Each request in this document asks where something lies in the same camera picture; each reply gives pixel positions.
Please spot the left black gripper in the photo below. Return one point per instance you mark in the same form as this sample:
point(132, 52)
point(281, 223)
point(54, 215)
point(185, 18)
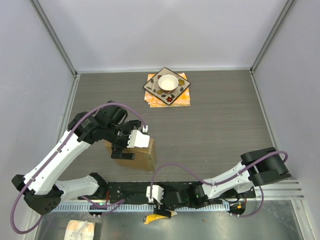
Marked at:
point(118, 149)

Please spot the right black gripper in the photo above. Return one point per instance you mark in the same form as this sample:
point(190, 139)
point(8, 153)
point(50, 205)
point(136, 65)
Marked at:
point(160, 209)

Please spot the yellow utility knife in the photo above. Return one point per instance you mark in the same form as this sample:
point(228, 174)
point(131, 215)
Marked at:
point(153, 217)

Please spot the brown cardboard express box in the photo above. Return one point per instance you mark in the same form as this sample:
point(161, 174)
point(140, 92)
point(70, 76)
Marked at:
point(144, 158)

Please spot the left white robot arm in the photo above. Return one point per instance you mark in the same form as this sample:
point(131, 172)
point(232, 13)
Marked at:
point(114, 122)

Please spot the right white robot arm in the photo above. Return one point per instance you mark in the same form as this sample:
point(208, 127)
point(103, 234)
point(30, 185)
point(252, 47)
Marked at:
point(256, 169)

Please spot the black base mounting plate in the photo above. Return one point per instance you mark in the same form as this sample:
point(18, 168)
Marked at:
point(134, 193)

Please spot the square floral ceramic plate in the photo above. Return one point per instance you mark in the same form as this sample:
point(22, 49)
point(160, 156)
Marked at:
point(153, 86)

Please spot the white ceramic bowl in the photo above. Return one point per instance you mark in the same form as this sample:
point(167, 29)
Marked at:
point(168, 83)

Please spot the orange checkered folded cloth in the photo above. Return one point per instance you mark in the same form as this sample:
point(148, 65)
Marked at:
point(184, 99)

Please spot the white orange paper packet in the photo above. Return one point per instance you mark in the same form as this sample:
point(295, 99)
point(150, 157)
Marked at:
point(79, 230)

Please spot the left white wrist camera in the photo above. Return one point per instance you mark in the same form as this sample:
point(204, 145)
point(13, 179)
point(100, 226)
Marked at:
point(139, 138)

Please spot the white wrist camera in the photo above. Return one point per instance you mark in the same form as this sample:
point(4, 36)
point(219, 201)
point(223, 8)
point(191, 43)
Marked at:
point(154, 194)
point(139, 138)

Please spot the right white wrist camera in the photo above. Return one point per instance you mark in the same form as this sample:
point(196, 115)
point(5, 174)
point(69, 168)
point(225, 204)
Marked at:
point(154, 194)

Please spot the white slotted cable duct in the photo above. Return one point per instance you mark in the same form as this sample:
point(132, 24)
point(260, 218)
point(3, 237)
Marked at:
point(84, 206)

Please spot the aluminium frame rail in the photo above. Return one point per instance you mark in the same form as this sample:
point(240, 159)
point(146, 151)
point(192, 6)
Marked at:
point(283, 190)

